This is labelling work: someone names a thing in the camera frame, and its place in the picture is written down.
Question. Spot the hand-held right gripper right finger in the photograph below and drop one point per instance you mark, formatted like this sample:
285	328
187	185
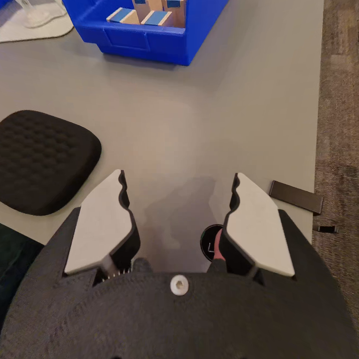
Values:
255	224

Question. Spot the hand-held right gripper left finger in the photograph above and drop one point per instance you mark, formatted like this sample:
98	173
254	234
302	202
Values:
98	221

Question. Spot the wooden cube with blue stripe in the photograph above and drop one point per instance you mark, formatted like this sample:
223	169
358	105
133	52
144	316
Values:
123	16
141	5
157	18
175	8

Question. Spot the black padded cushion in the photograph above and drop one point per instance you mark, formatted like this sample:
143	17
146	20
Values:
42	161

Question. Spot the dark green trouser leg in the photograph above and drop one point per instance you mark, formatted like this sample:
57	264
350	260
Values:
14	260

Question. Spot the blue plastic bin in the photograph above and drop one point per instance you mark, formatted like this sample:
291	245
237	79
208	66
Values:
145	30

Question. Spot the black desk clamp bracket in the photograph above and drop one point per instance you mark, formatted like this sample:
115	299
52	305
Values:
297	196

